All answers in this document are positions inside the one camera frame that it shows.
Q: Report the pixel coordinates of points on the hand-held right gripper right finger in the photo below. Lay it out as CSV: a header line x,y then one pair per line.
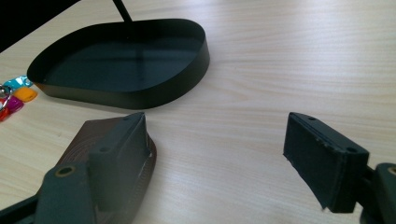
x,y
323,161

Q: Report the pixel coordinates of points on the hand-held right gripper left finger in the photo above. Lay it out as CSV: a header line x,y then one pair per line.
x,y
115,174

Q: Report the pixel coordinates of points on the black key stand with tray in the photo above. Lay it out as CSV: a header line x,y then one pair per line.
x,y
174,96

